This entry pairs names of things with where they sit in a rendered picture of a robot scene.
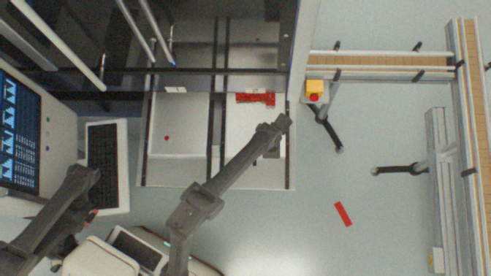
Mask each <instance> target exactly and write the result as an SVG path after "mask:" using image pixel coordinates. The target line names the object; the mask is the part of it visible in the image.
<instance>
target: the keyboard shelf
mask: <svg viewBox="0 0 491 276"><path fill-rule="evenodd" d="M111 123H117V132H118V197H119V208H115V209H108V210H98V211H99V212H98V214H97V215H96V216H101V215H115V214H122V213H129V212H130V195H129V144H128V120H127V119H126V118H119V119H112V120H98V121H91V122H86V123H85V159H83V160H77V163H78V164H80V165H83V166H85V167H87V166H88V143H87V126H97V125H104V124H111Z"/></svg>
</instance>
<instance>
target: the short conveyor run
mask: <svg viewBox="0 0 491 276"><path fill-rule="evenodd" d="M421 45H423V43H422V42H417V44H416V45H415V46H414V48H413V49H412V51H356V50H339V48H340V41H339V40H338V41H336V43H335V46H334V49H333V50H310V53H309V56H308V63H307V67H306V70H305V75H323V80H328V83H389V84H448V83H449V82H450V81H451V80H452V79H454V69H455V66H453V62H452V56H453V55H454V53H452V51H419V48H420V47H421ZM334 61H335V62H334Z"/></svg>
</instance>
